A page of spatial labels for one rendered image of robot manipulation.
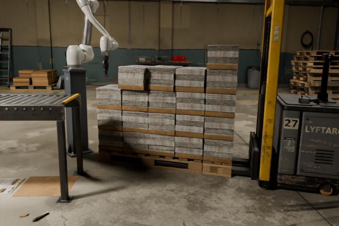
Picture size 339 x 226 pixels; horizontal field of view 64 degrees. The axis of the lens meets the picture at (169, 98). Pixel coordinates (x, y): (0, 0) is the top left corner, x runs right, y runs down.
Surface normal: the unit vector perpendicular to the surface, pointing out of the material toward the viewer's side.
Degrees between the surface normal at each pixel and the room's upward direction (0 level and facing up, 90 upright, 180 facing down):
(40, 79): 89
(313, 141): 90
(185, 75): 90
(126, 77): 90
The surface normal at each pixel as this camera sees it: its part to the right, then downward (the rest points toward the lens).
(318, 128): -0.24, 0.17
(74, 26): 0.07, 0.18
